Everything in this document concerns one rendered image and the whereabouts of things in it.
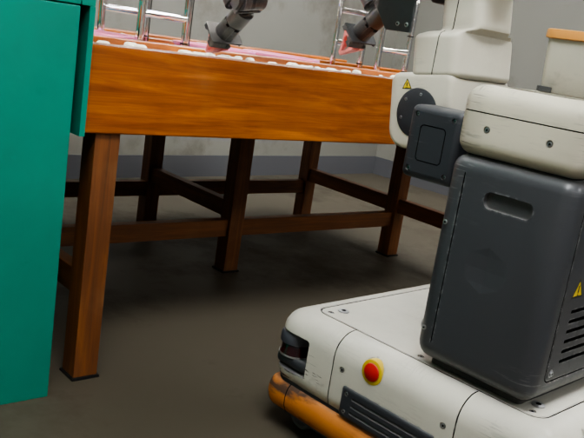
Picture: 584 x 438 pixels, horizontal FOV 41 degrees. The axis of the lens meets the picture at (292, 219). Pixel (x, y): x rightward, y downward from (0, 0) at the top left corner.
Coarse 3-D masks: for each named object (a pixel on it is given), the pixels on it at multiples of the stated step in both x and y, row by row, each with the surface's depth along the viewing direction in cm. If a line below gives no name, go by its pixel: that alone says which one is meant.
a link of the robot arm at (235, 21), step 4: (232, 12) 209; (228, 16) 211; (232, 16) 209; (236, 16) 208; (240, 16) 208; (244, 16) 209; (248, 16) 209; (252, 16) 210; (228, 20) 211; (232, 20) 210; (236, 20) 209; (240, 20) 209; (244, 20) 209; (248, 20) 209; (232, 24) 211; (236, 24) 210; (240, 24) 210; (244, 24) 211; (236, 28) 212; (240, 28) 212
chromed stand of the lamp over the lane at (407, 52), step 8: (416, 8) 288; (416, 16) 289; (384, 32) 281; (384, 40) 282; (408, 40) 291; (376, 48) 283; (384, 48) 283; (392, 48) 286; (408, 48) 291; (376, 56) 283; (408, 56) 292; (376, 64) 283
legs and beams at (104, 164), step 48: (96, 144) 169; (144, 144) 314; (240, 144) 266; (96, 192) 172; (144, 192) 315; (192, 192) 292; (240, 192) 271; (288, 192) 365; (384, 192) 336; (96, 240) 176; (144, 240) 253; (240, 240) 277; (384, 240) 332; (96, 288) 179; (96, 336) 182
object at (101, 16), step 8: (104, 0) 236; (104, 8) 237; (112, 8) 238; (120, 8) 240; (128, 8) 242; (136, 8) 244; (104, 16) 237; (96, 24) 238; (104, 24) 238; (144, 32) 247; (144, 40) 248
